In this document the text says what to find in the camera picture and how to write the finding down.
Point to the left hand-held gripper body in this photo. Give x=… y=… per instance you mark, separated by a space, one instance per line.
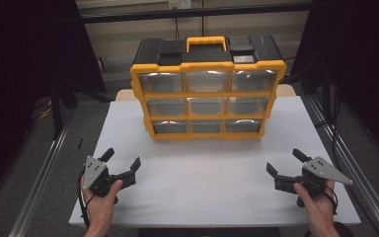
x=96 y=173

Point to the black curtain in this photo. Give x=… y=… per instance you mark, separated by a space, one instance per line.
x=23 y=82
x=358 y=65

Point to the set of clear plastic drawers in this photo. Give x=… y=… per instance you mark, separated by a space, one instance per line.
x=207 y=105

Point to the aluminium frame rail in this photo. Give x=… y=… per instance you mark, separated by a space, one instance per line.
x=358 y=177
x=36 y=184

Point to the black horizontal frame bar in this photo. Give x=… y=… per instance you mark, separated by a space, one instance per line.
x=194 y=13

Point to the person's right hand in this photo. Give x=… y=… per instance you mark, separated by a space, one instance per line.
x=319 y=210

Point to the black stand pole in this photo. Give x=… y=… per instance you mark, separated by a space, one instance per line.
x=57 y=112

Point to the person's left hand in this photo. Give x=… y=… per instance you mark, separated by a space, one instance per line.
x=100 y=205

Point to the white wall power outlet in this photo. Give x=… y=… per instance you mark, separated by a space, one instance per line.
x=179 y=4

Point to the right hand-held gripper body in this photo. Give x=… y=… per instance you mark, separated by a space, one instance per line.
x=316 y=174

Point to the yellow black drawer organizer cabinet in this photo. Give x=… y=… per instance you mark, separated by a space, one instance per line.
x=207 y=56

